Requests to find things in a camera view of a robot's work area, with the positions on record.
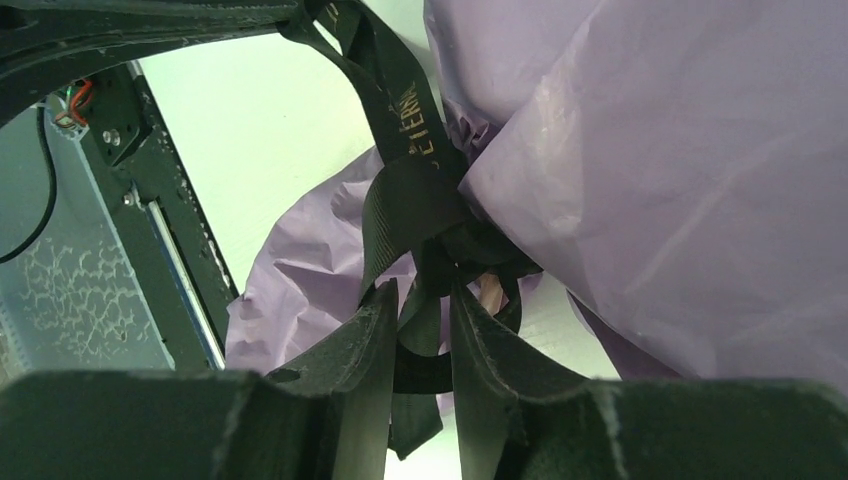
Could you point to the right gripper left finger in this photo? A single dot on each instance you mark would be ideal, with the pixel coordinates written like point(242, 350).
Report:
point(324, 415)

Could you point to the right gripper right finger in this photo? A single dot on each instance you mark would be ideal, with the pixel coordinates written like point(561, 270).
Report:
point(521, 415)

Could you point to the pink purple wrapping paper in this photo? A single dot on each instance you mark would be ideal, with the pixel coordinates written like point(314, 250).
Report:
point(679, 166)

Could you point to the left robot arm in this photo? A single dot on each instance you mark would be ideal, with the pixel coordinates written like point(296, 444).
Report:
point(48, 44)

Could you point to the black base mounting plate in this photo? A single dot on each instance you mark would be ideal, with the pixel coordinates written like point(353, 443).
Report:
point(160, 224)

